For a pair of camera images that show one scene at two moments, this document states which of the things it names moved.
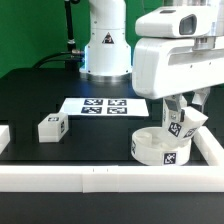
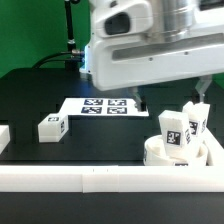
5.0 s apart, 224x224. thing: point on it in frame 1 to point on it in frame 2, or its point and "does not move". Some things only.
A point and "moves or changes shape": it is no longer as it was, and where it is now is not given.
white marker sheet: x=104 y=107 does not move
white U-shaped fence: x=117 y=178 does not move
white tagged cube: x=53 y=127 does not move
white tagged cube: x=171 y=134 moves or changes shape
